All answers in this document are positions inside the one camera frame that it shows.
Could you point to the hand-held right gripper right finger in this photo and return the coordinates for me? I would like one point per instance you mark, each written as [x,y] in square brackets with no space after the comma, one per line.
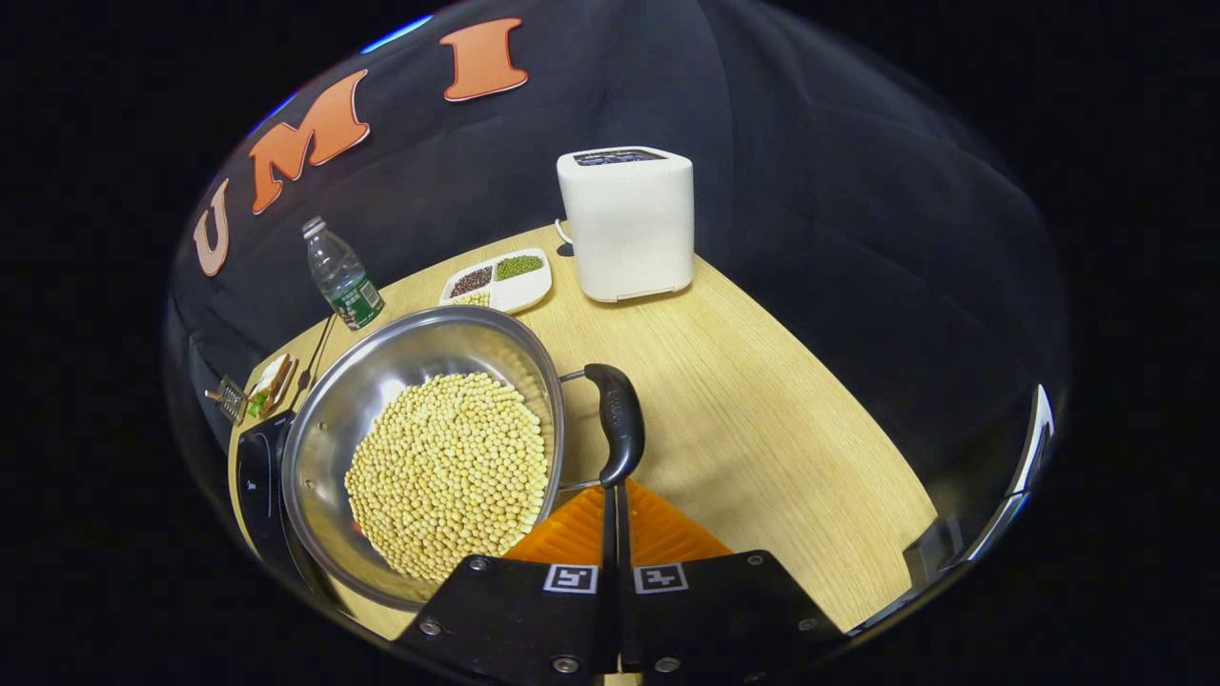
[715,610]

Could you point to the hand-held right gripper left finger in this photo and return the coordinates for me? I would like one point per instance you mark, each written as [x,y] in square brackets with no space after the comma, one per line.
[515,610]

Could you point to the pile of yellow soybeans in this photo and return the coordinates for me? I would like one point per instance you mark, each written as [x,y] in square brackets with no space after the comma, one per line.
[448,476]

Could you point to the black induction cooktop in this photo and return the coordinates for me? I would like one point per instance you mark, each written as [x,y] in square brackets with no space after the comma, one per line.
[259,495]

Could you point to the white divided dish of beans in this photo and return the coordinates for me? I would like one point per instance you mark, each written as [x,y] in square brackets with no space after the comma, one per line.
[519,286]

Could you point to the glass mug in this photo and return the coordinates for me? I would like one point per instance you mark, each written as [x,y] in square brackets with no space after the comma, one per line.
[229,400]

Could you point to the clear plastic water bottle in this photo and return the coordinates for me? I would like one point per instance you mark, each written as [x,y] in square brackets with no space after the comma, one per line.
[348,286]

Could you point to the white toaster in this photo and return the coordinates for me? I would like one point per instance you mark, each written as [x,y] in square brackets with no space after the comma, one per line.
[629,229]

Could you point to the black backdrop cloth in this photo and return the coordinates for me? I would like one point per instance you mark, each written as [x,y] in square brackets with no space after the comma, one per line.
[810,191]

